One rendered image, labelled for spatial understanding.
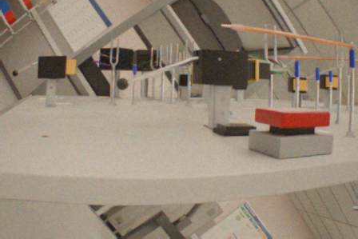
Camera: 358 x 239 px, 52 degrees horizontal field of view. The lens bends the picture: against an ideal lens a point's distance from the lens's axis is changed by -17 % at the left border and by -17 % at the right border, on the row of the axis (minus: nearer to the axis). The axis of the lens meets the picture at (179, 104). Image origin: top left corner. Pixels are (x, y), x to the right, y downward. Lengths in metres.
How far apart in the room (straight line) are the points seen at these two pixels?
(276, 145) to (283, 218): 8.69
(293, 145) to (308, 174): 0.04
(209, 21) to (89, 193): 1.45
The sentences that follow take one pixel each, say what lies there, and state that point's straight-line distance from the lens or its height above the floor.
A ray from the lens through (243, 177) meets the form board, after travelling 0.26.
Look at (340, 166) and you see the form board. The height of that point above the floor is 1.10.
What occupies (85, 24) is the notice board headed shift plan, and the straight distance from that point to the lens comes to 8.18.
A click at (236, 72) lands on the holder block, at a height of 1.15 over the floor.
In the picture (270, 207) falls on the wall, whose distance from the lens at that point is 8.79.
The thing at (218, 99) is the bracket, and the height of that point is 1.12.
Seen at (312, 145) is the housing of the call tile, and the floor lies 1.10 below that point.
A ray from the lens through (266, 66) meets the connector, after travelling 0.52.
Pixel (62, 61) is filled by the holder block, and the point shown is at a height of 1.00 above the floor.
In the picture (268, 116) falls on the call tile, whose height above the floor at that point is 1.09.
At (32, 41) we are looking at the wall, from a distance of 8.26.
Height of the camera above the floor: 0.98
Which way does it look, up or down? 11 degrees up
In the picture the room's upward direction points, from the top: 54 degrees clockwise
